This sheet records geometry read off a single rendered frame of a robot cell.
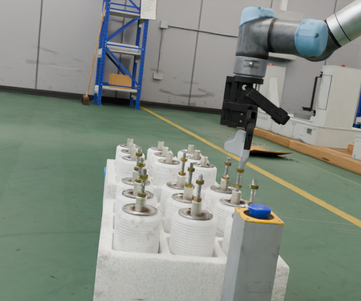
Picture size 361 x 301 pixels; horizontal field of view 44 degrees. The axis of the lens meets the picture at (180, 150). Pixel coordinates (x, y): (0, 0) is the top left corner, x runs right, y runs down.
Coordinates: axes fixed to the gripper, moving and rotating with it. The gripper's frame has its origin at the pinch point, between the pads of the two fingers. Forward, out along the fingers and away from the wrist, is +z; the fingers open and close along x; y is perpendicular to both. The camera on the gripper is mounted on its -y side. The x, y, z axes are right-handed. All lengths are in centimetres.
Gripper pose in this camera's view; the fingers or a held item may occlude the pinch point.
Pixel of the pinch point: (244, 162)
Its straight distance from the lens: 107.2
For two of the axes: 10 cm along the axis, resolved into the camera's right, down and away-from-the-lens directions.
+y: -9.9, -1.4, 0.7
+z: -1.2, 9.8, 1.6
